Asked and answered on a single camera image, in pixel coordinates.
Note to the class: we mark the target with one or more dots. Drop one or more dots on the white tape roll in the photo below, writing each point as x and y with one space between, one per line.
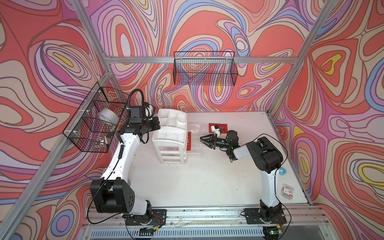
108 116

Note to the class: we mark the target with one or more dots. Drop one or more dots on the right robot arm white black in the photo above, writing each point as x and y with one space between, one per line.
267 158

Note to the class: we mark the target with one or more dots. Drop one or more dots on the black wire basket left wall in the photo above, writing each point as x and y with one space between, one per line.
86 131

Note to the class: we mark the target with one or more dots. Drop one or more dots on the black wire basket back wall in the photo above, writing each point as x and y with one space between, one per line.
205 68

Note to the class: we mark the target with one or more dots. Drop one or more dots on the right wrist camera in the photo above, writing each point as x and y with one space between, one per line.
216 129

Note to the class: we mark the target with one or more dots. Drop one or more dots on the small red white packet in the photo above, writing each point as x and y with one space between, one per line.
287 192

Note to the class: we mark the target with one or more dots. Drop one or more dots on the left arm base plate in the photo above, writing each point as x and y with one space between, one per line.
156 217

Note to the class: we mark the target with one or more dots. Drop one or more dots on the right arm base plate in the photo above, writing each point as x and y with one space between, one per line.
267 216

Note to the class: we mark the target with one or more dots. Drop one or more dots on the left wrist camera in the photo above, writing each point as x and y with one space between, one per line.
139 114

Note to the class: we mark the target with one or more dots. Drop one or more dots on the aluminium front rail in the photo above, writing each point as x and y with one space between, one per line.
221 216

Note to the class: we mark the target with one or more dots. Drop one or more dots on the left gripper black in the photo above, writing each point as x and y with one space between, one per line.
155 122

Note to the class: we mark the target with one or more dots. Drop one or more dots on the white plastic drawer organizer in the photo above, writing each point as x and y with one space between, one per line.
170 140

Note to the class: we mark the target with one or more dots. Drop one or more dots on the black wire basket wall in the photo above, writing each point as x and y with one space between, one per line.
205 68
86 131

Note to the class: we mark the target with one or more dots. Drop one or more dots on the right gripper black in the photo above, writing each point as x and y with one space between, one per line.
213 138

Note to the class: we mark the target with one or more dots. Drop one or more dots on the red postcard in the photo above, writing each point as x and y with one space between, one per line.
189 141
223 126

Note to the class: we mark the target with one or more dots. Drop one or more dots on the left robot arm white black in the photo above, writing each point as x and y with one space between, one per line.
112 193

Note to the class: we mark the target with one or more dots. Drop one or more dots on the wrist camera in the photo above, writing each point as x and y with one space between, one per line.
216 129
139 114

